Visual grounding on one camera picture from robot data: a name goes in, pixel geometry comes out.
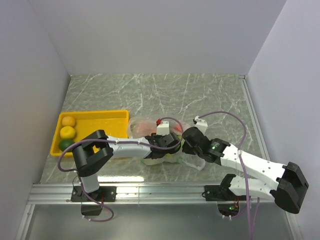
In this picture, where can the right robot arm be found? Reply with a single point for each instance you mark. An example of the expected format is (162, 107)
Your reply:
(285, 184)

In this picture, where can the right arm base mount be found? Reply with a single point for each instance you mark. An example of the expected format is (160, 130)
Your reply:
(228, 204)

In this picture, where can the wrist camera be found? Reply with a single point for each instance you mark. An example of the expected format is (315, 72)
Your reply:
(162, 127)
(201, 124)

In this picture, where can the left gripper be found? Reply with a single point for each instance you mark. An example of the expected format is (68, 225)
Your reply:
(157, 137)

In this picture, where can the light green fruit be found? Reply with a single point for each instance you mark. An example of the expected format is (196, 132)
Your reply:
(171, 158)

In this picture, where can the yellow fruit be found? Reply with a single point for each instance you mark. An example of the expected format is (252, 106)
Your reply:
(67, 132)

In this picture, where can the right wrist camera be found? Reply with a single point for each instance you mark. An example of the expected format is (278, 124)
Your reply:
(201, 124)

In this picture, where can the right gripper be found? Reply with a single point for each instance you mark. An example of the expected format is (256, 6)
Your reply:
(185, 148)

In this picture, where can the dark green fruit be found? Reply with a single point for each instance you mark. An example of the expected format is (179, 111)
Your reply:
(65, 143)

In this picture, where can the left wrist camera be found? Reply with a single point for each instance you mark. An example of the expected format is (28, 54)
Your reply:
(162, 127)

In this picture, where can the pink fruit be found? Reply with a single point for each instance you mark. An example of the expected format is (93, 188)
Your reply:
(146, 128)

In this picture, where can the clear plastic bag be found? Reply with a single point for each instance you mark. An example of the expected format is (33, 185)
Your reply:
(191, 161)

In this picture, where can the pale orange fruit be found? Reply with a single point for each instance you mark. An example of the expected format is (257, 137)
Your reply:
(68, 121)

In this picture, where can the red fruit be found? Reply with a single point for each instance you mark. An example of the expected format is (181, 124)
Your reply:
(178, 128)

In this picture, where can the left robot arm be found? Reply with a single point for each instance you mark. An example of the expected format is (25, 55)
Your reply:
(93, 152)

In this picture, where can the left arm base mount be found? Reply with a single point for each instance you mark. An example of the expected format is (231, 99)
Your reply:
(105, 194)

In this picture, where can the aluminium rail frame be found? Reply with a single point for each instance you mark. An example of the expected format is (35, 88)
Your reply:
(160, 202)

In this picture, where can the yellow plastic tray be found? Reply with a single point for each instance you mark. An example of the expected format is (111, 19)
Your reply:
(113, 122)

